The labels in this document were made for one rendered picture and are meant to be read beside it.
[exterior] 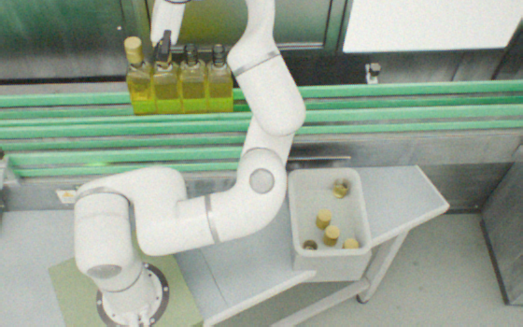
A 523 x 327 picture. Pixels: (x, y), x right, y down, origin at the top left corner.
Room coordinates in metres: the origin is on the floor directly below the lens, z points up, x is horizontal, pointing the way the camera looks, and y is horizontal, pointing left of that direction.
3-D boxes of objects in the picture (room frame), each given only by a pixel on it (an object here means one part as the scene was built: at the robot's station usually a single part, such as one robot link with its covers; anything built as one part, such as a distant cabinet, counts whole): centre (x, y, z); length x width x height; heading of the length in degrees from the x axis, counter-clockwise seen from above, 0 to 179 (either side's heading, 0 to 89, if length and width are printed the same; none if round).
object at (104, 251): (0.42, 0.24, 1.06); 0.13 x 0.10 x 0.16; 10
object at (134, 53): (0.83, 0.22, 1.14); 0.04 x 0.04 x 0.04
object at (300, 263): (0.64, -0.20, 0.79); 0.27 x 0.17 x 0.08; 2
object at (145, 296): (0.40, 0.23, 0.90); 0.16 x 0.13 x 0.15; 22
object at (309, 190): (0.62, -0.20, 0.80); 0.22 x 0.17 x 0.09; 2
